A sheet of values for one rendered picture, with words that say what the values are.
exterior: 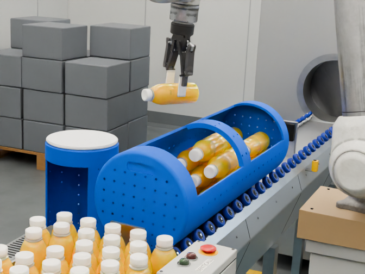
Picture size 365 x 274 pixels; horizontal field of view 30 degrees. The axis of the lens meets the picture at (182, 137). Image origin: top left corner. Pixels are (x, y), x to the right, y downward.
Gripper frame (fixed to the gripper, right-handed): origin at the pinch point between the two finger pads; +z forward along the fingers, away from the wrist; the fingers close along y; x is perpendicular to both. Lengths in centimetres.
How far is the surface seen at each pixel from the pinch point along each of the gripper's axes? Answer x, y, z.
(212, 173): -0.8, 25.5, 21.4
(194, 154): -4.2, 19.9, 16.9
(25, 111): 92, -337, 107
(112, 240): -52, 55, 22
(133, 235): -46, 54, 22
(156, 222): -31, 42, 26
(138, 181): -34, 36, 16
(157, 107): 281, -421, 135
